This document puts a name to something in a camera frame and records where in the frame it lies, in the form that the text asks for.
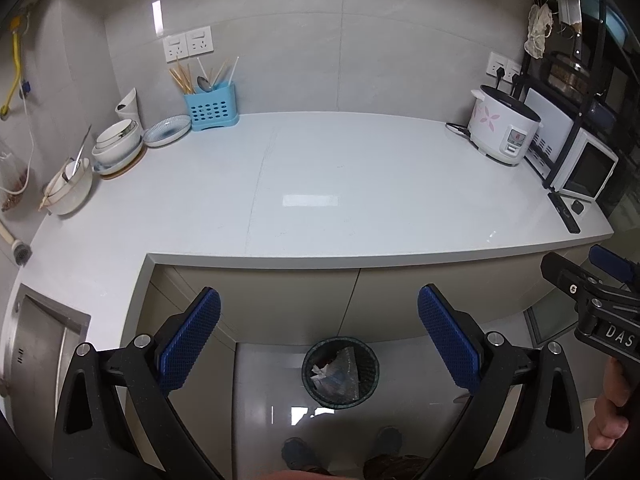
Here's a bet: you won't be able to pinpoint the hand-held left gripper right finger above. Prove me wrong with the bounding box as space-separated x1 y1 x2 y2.
415 284 587 480

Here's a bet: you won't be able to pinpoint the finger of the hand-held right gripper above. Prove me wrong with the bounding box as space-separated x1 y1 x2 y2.
541 251 608 306
588 244 640 286

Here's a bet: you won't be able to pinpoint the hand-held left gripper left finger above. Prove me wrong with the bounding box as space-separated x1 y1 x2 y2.
52 286 236 480

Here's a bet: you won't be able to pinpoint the clear bubble wrap sheet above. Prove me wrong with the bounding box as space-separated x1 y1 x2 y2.
320 347 362 402

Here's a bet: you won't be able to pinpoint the white tissue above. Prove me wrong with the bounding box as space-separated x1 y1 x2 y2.
311 360 336 387

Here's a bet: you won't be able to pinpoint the dark mesh waste basket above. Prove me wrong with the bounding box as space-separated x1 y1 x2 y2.
301 337 381 410

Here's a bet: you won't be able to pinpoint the person's right hand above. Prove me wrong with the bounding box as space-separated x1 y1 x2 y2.
587 357 640 451

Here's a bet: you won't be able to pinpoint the black remote control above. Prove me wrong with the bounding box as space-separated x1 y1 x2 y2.
547 191 582 235

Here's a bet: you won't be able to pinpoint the blue denim slipper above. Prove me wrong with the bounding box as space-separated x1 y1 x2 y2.
372 426 404 461
281 437 321 472

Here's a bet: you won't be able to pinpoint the person's right leg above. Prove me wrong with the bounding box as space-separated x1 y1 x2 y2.
362 452 432 480

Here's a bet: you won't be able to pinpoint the person's leg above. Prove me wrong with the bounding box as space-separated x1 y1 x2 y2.
260 467 332 480
362 452 432 480

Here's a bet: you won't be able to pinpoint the dark blue pot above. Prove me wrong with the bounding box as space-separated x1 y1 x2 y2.
584 99 619 134

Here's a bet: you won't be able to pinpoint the stainless steel sink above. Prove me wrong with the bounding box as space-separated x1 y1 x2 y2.
0 282 93 403

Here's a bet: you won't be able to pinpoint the white floral rice cooker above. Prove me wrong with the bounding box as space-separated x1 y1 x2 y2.
467 85 543 167

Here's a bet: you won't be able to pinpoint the person's left leg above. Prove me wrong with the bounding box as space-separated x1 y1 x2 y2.
260 467 332 480

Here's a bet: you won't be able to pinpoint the round wooden trivet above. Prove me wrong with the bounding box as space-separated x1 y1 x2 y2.
97 147 149 180

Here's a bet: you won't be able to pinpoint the large white bowl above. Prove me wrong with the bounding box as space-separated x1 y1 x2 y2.
44 157 96 216

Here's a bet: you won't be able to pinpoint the black dish brush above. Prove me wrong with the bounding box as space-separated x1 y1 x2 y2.
0 220 34 268

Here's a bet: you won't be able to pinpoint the pot with glass lid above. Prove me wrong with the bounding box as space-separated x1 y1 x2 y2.
546 51 594 95

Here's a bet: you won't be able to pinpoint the stack of white bowls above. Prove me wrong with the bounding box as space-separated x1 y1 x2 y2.
91 132 147 170

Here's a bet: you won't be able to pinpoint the pair of wooden chopsticks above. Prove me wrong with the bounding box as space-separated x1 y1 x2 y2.
38 177 68 212

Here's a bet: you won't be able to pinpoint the blue patterned plate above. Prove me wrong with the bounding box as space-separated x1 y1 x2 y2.
142 114 193 149

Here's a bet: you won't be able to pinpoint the metal ladle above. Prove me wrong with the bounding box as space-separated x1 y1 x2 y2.
62 124 94 182

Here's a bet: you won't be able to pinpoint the black metal kitchen rack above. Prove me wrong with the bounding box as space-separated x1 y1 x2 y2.
509 0 640 198

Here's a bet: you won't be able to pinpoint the small white bowl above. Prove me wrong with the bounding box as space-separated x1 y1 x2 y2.
96 118 142 150

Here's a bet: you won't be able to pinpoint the blue plastic utensil holder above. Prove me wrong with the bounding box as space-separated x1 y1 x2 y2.
184 81 240 132

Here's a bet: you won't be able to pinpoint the clear hanging plastic bag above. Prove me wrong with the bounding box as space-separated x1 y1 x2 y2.
0 139 32 214

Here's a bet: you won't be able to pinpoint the light blue basin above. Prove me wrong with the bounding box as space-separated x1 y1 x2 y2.
582 0 629 47

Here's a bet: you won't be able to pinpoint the white ceramic pitcher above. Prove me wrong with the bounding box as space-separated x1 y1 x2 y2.
115 87 140 122

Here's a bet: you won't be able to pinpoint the beige mesh cloth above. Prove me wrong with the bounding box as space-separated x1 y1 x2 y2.
523 2 556 59

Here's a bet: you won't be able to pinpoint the steel cleaver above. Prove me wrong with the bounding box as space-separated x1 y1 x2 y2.
556 0 585 63

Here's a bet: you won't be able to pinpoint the bundle of wooden chopsticks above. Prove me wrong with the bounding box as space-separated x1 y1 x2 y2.
169 56 195 96

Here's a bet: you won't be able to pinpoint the white chopsticks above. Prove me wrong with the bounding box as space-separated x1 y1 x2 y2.
196 55 241 93

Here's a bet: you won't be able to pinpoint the wall socket with black plug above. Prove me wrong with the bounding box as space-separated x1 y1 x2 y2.
486 51 524 85

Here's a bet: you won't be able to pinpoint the white wall socket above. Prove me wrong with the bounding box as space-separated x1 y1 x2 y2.
187 26 216 57
163 34 189 62

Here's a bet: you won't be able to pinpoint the yellow hose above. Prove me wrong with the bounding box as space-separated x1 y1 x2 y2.
0 14 30 122

